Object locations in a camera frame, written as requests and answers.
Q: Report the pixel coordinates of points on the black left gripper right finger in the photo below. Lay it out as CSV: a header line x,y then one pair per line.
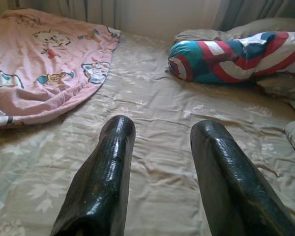
x,y
231,184

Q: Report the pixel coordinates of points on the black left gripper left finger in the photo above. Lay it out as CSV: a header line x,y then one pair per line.
x,y
105,172

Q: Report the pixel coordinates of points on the grey floral bed sheet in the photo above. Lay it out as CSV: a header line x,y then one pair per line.
x,y
157,98

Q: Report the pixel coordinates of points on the pink cartoon print blanket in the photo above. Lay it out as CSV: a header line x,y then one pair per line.
x,y
39,73

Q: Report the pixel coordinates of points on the red white blue bolster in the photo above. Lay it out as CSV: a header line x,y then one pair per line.
x,y
223,61

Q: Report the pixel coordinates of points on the grey curtain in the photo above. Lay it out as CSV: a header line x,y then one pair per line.
x,y
260,9
64,9

